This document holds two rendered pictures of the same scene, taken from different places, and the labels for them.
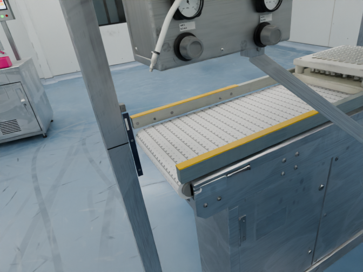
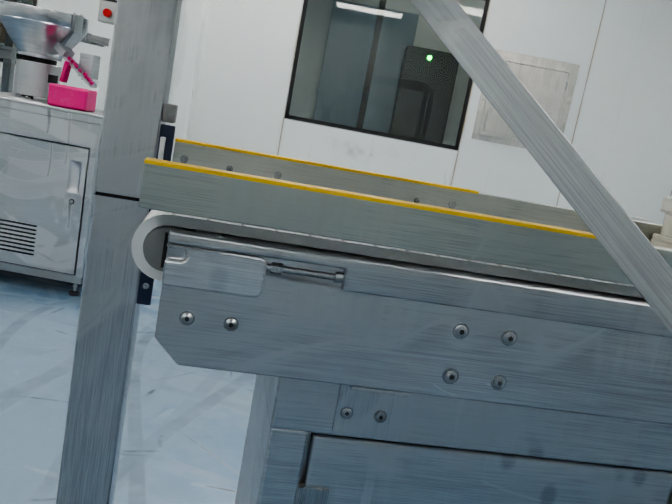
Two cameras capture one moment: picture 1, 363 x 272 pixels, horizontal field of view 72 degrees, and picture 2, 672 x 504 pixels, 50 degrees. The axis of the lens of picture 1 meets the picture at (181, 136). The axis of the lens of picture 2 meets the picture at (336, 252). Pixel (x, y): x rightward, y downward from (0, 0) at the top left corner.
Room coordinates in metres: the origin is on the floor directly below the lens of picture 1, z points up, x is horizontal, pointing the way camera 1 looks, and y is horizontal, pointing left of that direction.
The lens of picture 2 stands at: (-0.10, -0.24, 0.91)
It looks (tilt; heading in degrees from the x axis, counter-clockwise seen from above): 10 degrees down; 13
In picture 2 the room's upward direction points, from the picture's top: 11 degrees clockwise
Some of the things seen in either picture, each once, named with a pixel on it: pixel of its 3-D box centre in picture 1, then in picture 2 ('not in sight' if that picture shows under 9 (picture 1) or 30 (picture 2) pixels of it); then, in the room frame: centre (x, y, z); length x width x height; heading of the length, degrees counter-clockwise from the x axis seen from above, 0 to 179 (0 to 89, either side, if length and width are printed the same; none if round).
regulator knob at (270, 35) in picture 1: (269, 31); not in sight; (0.36, -0.14, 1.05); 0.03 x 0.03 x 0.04; 24
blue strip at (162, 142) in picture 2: (133, 146); (155, 216); (0.60, 0.13, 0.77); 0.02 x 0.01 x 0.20; 114
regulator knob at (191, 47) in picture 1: (190, 42); not in sight; (0.31, -0.03, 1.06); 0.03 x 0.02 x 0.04; 114
